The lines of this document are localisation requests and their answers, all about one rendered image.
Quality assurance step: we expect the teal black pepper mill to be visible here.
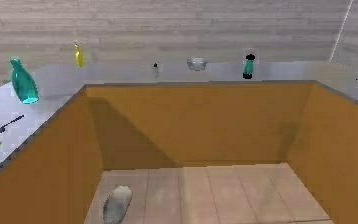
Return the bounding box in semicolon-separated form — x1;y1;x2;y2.
242;53;257;80

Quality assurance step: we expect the grey metal bowl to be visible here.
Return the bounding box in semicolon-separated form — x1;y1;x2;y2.
186;57;209;72

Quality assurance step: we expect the grey cloth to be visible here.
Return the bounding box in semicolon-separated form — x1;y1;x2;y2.
102;185;134;224

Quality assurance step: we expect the black handled knife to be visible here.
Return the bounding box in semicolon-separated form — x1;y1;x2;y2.
0;114;26;136

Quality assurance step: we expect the teal glass bottle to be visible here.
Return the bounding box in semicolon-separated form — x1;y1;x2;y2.
9;58;40;105

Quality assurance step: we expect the orange kitchen counter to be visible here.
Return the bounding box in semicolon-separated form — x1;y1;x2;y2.
0;60;358;224

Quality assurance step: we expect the yellow spray bottle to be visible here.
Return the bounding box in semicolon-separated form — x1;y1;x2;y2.
73;41;86;68

